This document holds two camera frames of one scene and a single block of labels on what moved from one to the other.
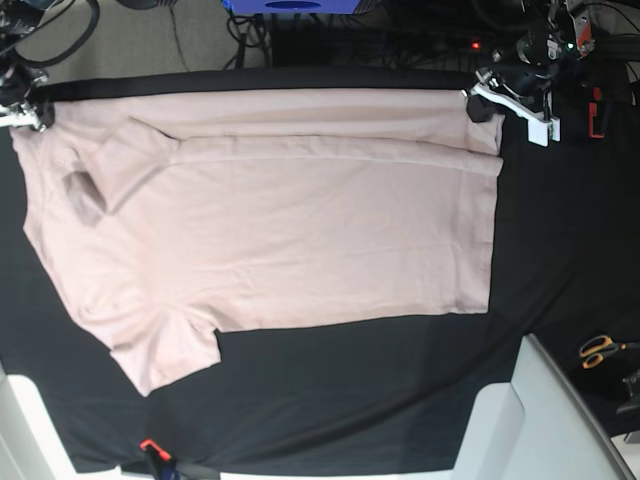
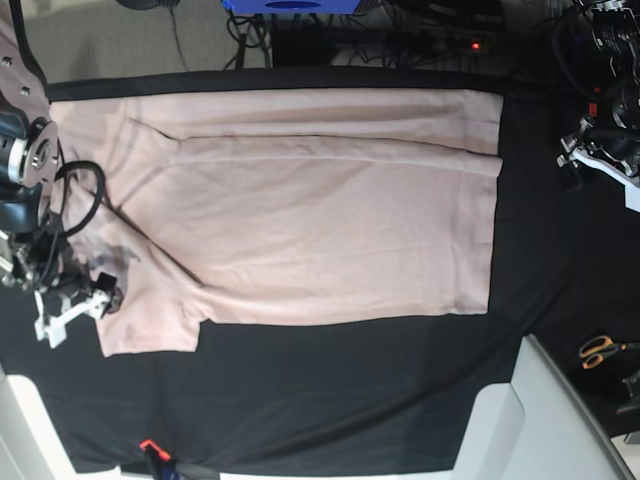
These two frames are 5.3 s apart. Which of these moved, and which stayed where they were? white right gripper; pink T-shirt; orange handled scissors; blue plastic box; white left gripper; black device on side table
Moved: white left gripper; white right gripper
Stayed: orange handled scissors; pink T-shirt; blue plastic box; black device on side table
